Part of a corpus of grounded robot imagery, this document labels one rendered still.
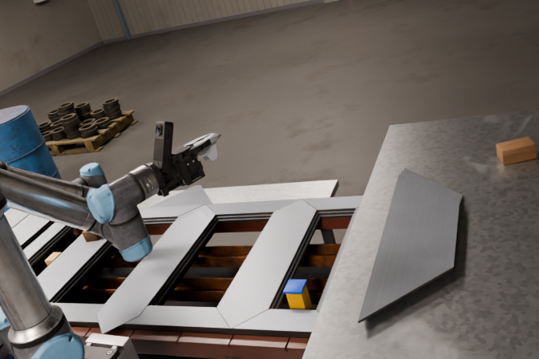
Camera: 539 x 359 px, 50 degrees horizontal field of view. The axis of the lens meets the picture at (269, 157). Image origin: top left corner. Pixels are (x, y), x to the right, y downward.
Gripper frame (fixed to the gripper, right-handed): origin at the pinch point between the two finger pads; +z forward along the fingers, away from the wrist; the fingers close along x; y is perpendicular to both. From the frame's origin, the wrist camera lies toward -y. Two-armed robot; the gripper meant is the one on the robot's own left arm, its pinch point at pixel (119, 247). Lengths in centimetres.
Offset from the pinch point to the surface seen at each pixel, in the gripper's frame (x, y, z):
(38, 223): 29, -70, 5
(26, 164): 177, -229, 38
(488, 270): -34, 136, -15
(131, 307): -27.4, 20.8, 5.7
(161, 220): 29.2, 0.0, 7.1
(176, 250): 5.0, 21.0, 5.7
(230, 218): 29.1, 33.7, 7.4
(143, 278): -12.0, 16.2, 5.7
